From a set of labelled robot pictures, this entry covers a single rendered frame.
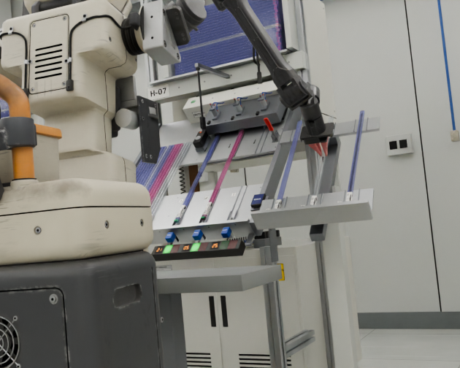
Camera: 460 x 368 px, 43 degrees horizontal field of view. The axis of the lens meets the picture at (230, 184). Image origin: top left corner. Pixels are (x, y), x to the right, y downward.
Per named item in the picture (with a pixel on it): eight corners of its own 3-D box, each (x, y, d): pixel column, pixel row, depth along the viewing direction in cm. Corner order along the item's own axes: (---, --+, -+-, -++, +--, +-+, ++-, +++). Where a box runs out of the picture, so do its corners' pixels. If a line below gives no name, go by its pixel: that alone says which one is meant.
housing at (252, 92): (299, 115, 238) (286, 87, 230) (196, 134, 261) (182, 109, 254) (302, 104, 244) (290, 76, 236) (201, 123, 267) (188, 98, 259)
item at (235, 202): (253, 228, 191) (250, 220, 189) (98, 242, 222) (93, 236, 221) (267, 188, 204) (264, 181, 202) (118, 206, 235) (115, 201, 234)
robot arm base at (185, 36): (130, 17, 134) (178, 6, 130) (141, 6, 141) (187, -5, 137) (142, 52, 139) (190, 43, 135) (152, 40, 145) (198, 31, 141)
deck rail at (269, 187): (261, 235, 191) (254, 222, 187) (255, 236, 192) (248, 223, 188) (304, 106, 239) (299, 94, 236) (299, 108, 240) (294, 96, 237)
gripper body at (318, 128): (304, 131, 189) (298, 112, 185) (335, 126, 185) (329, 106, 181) (301, 143, 184) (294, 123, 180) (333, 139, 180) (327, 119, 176)
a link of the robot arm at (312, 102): (298, 106, 176) (316, 102, 174) (299, 94, 181) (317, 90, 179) (304, 125, 180) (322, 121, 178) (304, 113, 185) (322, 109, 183)
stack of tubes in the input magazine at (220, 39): (282, 50, 234) (274, -16, 236) (174, 76, 258) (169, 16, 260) (293, 56, 245) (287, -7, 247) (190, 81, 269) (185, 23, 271)
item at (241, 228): (255, 236, 192) (247, 220, 188) (100, 248, 223) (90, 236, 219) (256, 233, 193) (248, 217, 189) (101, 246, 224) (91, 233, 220)
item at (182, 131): (282, 160, 218) (277, 149, 215) (139, 180, 249) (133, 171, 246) (299, 107, 240) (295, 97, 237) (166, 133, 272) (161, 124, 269)
